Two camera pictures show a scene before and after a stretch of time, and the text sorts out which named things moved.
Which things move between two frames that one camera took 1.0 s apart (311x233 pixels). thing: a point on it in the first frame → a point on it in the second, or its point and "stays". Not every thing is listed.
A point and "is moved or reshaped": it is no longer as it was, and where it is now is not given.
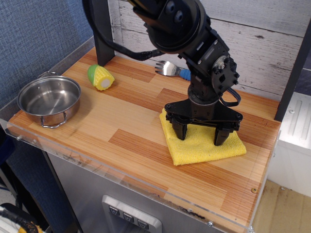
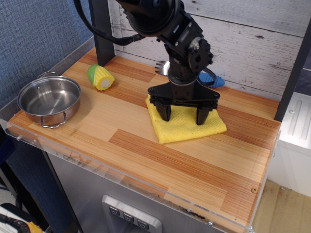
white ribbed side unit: (290, 166) stays
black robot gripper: (217, 114) → (188, 92)
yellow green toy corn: (100, 77) stays
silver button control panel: (121, 216) stays
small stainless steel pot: (50, 98) stays
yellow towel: (198, 144) is moved or reshaped
